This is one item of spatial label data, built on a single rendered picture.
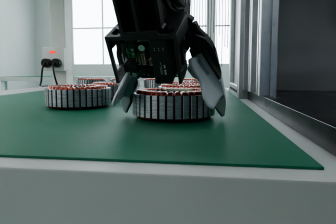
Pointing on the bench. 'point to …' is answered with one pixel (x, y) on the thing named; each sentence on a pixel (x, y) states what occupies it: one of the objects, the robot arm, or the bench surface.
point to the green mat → (144, 136)
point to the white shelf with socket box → (62, 20)
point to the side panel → (237, 39)
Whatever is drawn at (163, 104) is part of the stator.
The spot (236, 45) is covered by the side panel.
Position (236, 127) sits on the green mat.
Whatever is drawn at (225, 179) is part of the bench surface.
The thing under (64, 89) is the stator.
